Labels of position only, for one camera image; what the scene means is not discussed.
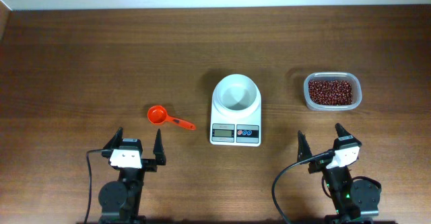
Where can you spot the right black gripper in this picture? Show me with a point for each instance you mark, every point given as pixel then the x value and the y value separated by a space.
pixel 304 152

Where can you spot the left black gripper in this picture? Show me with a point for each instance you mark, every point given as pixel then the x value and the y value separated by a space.
pixel 151 164

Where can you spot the orange measuring scoop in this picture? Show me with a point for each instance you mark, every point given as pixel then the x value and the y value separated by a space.
pixel 159 115

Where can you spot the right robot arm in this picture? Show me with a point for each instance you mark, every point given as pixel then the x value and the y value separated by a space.
pixel 355 199

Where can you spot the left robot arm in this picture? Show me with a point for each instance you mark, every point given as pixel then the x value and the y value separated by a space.
pixel 120 199

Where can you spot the white digital kitchen scale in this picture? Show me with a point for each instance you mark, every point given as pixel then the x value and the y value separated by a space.
pixel 236 128

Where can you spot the red beans in container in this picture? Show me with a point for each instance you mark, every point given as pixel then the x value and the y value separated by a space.
pixel 331 93

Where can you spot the clear plastic container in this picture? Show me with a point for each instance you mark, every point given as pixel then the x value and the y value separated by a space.
pixel 331 76

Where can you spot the white round bowl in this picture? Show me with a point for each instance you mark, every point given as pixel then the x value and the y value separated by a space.
pixel 236 92

